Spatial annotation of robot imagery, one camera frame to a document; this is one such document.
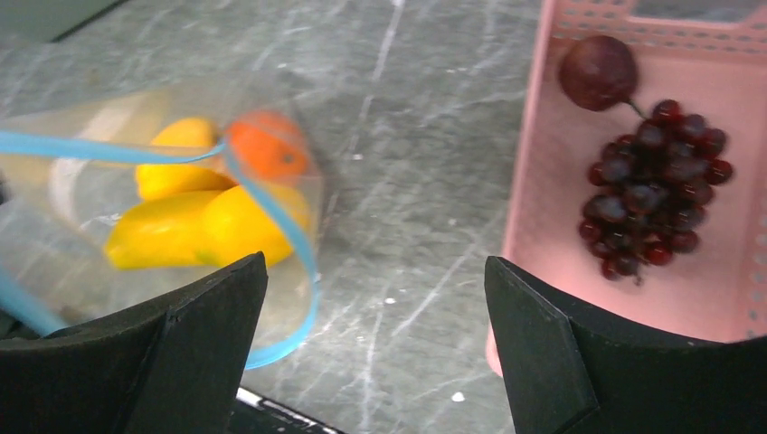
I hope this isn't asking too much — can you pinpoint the orange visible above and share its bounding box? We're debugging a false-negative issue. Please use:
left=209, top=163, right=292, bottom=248
left=227, top=110, right=309, bottom=178

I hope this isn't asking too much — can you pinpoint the yellow fruit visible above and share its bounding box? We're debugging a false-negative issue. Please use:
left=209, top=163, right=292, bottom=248
left=134, top=117, right=235, bottom=203

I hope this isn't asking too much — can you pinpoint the dark red grape bunch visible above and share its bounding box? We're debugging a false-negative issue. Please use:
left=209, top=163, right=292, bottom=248
left=577, top=99, right=734, bottom=285

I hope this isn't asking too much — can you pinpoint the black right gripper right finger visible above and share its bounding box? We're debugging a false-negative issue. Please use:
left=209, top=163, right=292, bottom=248
left=484, top=257, right=766, bottom=433

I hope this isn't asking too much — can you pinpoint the clear zip top bag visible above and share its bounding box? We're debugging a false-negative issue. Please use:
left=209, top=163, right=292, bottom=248
left=1, top=72, right=323, bottom=369

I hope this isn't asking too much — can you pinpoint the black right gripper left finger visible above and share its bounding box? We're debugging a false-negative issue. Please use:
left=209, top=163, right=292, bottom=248
left=1, top=253, right=268, bottom=433

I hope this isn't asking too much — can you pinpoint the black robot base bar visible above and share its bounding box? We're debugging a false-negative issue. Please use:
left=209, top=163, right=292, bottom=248
left=225, top=387, right=345, bottom=434

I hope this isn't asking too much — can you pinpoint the pink plastic basket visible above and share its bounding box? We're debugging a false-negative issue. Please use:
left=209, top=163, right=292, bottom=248
left=503, top=1, right=766, bottom=344

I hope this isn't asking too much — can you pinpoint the dark red round fruit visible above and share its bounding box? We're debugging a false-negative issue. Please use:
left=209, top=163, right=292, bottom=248
left=556, top=34, right=645, bottom=118

